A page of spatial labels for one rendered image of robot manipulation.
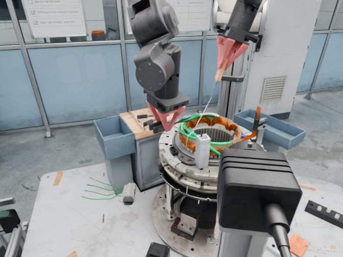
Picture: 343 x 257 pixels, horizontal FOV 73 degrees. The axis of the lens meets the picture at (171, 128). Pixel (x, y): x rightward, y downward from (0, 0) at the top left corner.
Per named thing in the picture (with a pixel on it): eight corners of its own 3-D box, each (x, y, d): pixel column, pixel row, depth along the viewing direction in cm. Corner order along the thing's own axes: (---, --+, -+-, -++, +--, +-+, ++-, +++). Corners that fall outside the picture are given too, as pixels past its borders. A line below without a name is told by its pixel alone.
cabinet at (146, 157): (141, 193, 96) (136, 139, 84) (126, 167, 111) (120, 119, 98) (181, 177, 104) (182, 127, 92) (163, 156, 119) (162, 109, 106)
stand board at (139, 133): (135, 139, 83) (135, 134, 82) (119, 119, 98) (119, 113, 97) (183, 127, 92) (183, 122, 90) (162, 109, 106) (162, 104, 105)
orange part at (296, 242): (299, 259, 71) (300, 257, 70) (284, 248, 74) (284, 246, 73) (309, 245, 75) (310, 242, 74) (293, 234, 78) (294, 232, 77)
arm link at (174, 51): (185, 41, 48) (158, 37, 50) (175, 50, 43) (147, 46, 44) (182, 72, 53) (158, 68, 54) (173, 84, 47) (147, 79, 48)
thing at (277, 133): (287, 188, 99) (307, 130, 85) (272, 200, 93) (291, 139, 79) (240, 159, 116) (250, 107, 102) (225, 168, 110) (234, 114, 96)
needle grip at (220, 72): (218, 81, 61) (226, 58, 59) (213, 79, 62) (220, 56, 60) (221, 81, 62) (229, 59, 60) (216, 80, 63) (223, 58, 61)
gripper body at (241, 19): (257, 45, 57) (271, 14, 55) (222, 30, 54) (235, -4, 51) (244, 43, 63) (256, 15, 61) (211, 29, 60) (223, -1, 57)
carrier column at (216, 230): (214, 242, 75) (221, 195, 64) (211, 236, 77) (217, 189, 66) (221, 240, 75) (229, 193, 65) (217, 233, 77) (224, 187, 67)
